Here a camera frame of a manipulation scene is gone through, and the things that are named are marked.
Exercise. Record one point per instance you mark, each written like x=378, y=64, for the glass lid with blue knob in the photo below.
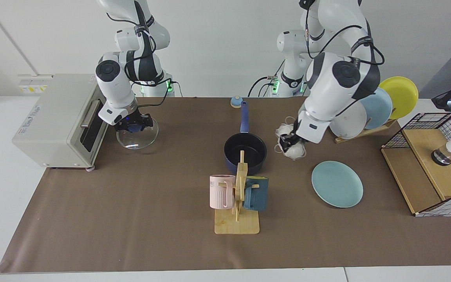
x=137, y=141

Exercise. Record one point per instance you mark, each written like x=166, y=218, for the white plate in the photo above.
x=350, y=121

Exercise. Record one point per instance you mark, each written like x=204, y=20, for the mint green plate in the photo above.
x=337, y=184

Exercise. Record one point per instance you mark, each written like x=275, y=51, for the wooden plate rack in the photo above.
x=366, y=131

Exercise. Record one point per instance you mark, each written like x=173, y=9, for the light blue plate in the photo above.
x=378, y=107

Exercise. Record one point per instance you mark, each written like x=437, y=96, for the yellow plate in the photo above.
x=403, y=94

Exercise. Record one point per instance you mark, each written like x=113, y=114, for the dark teal cup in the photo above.
x=258, y=196

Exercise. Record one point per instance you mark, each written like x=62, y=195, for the small blue round thing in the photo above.
x=236, y=102

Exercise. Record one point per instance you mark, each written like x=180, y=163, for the pale toaster oven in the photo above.
x=53, y=125

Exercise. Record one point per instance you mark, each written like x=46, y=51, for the pink ribbed cup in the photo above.
x=219, y=194

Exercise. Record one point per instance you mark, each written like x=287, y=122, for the brown table cloth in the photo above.
x=131, y=215

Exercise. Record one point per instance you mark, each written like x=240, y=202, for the wooden cup stand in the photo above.
x=237, y=225

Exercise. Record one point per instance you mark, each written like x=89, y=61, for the white wall socket strip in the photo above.
x=33, y=88

